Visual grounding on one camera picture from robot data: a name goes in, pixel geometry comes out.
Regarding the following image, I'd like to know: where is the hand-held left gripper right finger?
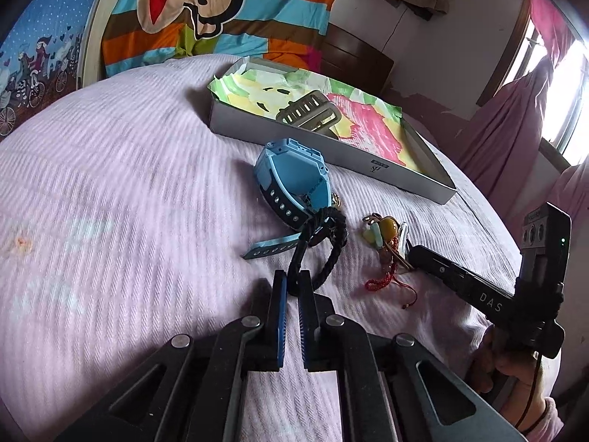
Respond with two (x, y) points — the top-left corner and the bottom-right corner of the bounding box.
(297, 271), (530, 442)

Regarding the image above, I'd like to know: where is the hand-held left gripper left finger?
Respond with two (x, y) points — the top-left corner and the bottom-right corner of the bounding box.
(53, 271), (290, 442)

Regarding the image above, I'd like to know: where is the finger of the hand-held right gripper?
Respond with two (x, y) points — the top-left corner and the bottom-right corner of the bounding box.
(407, 245), (466, 294)

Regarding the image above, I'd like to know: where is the beaded charm with red cord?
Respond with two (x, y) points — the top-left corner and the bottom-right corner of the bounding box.
(361, 214), (419, 309)

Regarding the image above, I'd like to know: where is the black braided cord bracelet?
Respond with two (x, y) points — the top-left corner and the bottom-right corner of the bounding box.
(288, 193), (348, 295)

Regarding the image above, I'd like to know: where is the grey shallow box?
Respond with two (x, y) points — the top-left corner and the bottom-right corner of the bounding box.
(208, 56), (457, 204)

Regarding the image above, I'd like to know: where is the blue watch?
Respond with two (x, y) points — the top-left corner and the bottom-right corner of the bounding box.
(242, 138), (333, 261)

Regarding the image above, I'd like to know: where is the person's right forearm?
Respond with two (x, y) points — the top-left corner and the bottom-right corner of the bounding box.
(501, 391), (567, 442)

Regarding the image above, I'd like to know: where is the person's right hand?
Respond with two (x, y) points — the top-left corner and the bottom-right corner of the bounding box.
(467, 327), (546, 406)

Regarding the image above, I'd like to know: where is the pink curtain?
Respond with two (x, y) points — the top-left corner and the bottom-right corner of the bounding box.
(453, 0), (589, 240)

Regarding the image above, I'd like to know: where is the colourful paper lining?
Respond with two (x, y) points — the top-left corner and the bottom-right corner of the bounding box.
(209, 67), (408, 169)

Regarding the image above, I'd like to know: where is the window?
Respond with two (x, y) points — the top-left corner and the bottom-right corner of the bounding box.
(499, 18), (589, 166)

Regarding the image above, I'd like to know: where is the dark wooden headboard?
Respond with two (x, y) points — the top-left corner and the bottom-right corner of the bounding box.
(320, 23), (396, 97)

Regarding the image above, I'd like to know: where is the cream wooden panel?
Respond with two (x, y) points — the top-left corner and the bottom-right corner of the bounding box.
(80, 0), (121, 86)

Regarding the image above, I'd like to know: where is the blue printed cloth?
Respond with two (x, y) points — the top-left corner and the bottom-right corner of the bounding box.
(0, 0), (113, 141)

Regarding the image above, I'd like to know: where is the black cable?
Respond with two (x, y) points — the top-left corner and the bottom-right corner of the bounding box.
(518, 357), (548, 431)

